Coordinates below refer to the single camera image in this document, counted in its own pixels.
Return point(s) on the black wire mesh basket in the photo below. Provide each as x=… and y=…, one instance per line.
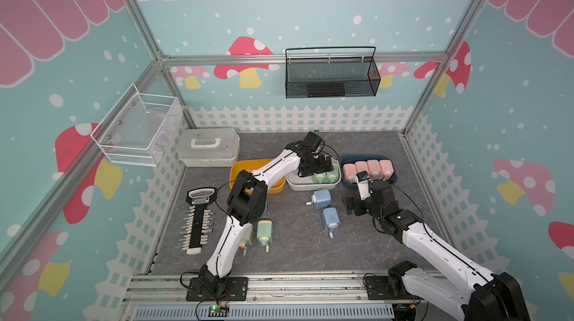
x=331, y=72

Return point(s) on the green circuit board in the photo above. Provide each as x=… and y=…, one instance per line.
x=218, y=311

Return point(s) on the white wire mesh basket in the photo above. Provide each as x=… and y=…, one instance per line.
x=140, y=127

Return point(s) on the white storage box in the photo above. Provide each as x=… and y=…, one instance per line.
x=306, y=184

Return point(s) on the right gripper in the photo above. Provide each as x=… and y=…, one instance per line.
x=356, y=210

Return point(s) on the translucent lidded case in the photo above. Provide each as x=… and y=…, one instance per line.
x=210, y=147

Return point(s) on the pale green sharpener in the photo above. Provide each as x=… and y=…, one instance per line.
x=247, y=240

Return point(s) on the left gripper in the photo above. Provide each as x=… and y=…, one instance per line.
x=321, y=167

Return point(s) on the blue sharpener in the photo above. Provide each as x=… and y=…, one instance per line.
x=320, y=199
x=330, y=220

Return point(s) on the green sharpener bottom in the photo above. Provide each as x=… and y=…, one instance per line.
x=320, y=178

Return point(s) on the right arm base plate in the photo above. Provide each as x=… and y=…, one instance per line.
x=382, y=287

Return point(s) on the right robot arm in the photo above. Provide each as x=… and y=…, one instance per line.
x=468, y=291

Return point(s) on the blue sharpener upper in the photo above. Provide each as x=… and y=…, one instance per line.
x=320, y=199

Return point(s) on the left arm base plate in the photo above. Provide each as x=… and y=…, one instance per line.
x=235, y=289

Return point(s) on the teal storage box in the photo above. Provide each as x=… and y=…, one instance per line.
x=354, y=159

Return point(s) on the pink sharpener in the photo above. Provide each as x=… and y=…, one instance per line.
x=349, y=171
x=387, y=169
x=362, y=166
x=374, y=169

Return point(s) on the black tool rack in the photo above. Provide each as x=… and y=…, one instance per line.
x=198, y=221

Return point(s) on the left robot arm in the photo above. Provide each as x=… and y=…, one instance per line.
x=248, y=200

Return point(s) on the aluminium rail frame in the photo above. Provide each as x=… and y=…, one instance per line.
x=338, y=295

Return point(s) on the blue sharpener center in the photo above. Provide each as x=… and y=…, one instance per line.
x=330, y=220

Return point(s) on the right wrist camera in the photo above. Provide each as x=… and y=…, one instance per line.
x=362, y=182

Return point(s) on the pink sharpener bottom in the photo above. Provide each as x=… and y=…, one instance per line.
x=362, y=166

